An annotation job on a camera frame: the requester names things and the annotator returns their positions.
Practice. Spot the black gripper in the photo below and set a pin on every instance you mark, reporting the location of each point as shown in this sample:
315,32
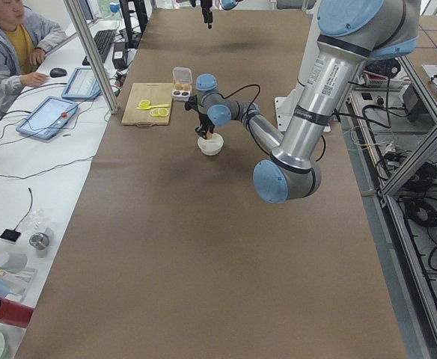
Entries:
206,8
203,122

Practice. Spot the clear plastic egg box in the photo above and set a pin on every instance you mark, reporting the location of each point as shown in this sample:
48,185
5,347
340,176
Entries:
182,75

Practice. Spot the white ceramic bowl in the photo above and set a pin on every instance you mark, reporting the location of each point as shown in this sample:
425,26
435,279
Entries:
211,147

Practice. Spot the wooden cutting board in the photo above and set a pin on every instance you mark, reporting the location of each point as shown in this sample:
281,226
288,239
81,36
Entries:
157,93

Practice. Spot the yellow plastic knife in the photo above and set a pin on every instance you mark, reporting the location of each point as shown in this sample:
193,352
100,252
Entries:
149,107

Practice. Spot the lemon slice near knife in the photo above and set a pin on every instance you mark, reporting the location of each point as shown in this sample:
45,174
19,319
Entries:
145,103

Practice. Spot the black keyboard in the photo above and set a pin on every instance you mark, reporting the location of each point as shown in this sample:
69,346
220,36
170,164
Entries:
103,40

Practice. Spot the blue teach pendant far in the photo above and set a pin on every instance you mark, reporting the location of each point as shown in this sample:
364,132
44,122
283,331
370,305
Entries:
82,85

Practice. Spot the blue teach pendant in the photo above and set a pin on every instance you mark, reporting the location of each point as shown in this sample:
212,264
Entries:
82,85
48,118

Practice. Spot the blue teach pendant near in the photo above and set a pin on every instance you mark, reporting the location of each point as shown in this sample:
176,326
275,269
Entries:
48,118

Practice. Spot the black computer mouse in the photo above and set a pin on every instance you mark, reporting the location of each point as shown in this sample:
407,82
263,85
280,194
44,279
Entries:
57,72

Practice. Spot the person in grey jacket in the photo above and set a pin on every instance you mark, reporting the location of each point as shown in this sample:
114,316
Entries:
25,38

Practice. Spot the steel cup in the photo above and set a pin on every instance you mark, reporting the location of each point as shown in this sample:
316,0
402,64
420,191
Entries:
41,241

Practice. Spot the small black pad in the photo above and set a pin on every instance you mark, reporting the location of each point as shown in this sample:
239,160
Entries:
10,236

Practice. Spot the grey cup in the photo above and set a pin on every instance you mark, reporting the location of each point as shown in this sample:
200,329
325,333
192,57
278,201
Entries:
13,262

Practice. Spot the red cylinder cup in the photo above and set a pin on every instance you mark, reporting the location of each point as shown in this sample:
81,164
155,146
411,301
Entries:
14,313

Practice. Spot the aluminium frame post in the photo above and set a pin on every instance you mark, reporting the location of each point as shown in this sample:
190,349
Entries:
78,19

